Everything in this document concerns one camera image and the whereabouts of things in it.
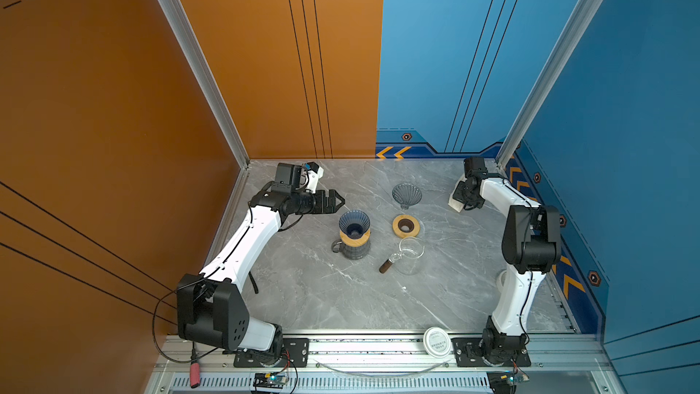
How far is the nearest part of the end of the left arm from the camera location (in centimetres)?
72

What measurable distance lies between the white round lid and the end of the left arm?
0.42m

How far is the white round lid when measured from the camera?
694mm
